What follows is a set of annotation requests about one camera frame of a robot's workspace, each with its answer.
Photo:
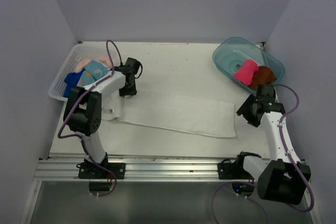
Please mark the teal transparent plastic bin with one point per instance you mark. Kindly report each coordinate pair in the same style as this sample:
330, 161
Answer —
233, 52

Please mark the white towel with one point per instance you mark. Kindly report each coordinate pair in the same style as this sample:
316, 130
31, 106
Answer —
173, 112

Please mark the light blue patterned cloth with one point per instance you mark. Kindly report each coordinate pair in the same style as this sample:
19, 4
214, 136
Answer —
94, 71

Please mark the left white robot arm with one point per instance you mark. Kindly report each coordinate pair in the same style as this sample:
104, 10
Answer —
83, 112

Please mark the brown rolled towel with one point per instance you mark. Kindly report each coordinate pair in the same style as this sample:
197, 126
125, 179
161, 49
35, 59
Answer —
263, 75

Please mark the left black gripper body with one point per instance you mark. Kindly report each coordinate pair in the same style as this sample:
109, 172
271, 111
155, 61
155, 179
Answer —
129, 89

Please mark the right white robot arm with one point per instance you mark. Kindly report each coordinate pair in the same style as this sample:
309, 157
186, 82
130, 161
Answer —
285, 178

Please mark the pink rolled towel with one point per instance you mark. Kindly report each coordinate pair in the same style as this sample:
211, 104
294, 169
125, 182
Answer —
246, 72

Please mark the aluminium mounting rail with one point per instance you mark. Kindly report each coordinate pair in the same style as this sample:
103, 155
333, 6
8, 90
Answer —
137, 169

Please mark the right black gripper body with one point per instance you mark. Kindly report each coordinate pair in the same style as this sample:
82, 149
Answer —
247, 110

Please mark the dark blue cloth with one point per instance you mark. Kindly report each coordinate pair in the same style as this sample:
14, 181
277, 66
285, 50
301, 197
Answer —
71, 80

